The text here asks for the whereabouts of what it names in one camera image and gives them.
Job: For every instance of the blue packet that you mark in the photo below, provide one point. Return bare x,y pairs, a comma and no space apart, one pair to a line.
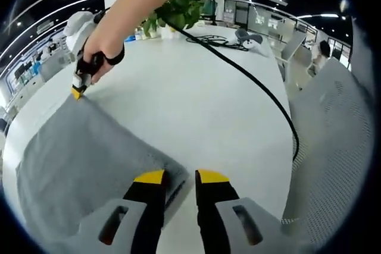
131,38

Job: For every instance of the white table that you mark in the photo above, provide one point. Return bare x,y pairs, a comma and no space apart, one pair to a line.
193,102

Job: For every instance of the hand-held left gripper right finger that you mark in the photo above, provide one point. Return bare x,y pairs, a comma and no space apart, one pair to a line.
220,215

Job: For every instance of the ceiling air conditioner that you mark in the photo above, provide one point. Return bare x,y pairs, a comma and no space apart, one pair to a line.
45,27

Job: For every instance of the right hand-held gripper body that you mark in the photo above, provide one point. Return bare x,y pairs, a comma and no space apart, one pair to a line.
78,28

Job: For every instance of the white controller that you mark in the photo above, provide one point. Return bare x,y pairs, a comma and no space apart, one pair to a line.
253,44

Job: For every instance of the grey round device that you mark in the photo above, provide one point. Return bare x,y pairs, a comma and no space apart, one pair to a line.
245,33

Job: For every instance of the person's right hand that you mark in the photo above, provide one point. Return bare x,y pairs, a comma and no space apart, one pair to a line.
104,45

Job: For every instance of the grey towel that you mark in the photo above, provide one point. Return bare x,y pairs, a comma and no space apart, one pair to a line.
89,153

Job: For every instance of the potted green plant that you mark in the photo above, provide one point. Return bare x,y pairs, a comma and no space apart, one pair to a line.
178,10

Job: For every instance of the grey mesh chair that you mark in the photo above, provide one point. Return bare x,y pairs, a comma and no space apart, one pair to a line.
330,153

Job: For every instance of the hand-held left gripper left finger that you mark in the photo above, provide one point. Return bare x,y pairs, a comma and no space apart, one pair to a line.
146,215

